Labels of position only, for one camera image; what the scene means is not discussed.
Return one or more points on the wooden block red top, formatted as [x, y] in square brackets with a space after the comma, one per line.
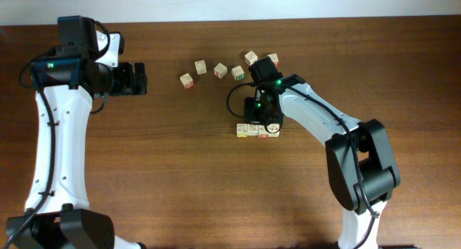
[250, 58]

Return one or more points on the wooden block plain upper-left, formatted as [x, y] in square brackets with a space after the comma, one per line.
[200, 66]

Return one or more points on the wooden block red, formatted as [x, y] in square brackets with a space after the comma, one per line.
[274, 58]
[186, 80]
[250, 58]
[220, 70]
[262, 133]

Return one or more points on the wooden block yellow side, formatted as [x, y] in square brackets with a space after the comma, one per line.
[242, 130]

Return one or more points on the wooden block blue five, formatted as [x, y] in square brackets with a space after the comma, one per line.
[273, 130]

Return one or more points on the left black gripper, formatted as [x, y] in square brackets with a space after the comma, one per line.
[127, 84]

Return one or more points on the wooden block red centre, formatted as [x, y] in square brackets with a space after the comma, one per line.
[220, 70]

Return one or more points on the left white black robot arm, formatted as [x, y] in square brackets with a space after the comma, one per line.
[84, 66]

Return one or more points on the wooden block plain leaf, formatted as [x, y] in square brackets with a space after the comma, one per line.
[252, 130]

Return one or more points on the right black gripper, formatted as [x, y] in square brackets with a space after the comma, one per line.
[249, 103]

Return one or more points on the wooden block green side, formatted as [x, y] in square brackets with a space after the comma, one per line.
[238, 73]

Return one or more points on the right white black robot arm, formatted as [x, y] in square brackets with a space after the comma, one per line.
[362, 171]

